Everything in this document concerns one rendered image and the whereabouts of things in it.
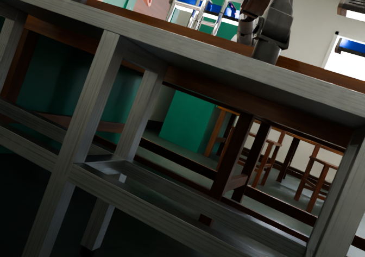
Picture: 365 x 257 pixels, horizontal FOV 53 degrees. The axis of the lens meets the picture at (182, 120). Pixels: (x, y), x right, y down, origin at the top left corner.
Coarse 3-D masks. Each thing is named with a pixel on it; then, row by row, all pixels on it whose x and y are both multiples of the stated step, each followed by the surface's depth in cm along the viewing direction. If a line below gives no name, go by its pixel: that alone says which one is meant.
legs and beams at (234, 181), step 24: (24, 48) 144; (24, 72) 149; (240, 120) 167; (264, 120) 197; (144, 144) 249; (240, 144) 166; (264, 144) 222; (192, 168) 235; (216, 192) 169; (240, 192) 222; (264, 192) 220; (264, 216) 161; (312, 216) 207; (360, 240) 197
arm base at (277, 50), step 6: (258, 42) 88; (264, 42) 87; (270, 42) 87; (258, 48) 88; (264, 48) 87; (270, 48) 87; (276, 48) 87; (252, 54) 89; (258, 54) 87; (264, 54) 87; (270, 54) 87; (276, 54) 88; (264, 60) 87; (270, 60) 87; (276, 60) 89
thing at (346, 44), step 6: (342, 42) 181; (348, 42) 180; (354, 42) 180; (336, 48) 180; (342, 48) 179; (348, 48) 178; (354, 48) 178; (360, 48) 177; (354, 54) 177; (360, 54) 176
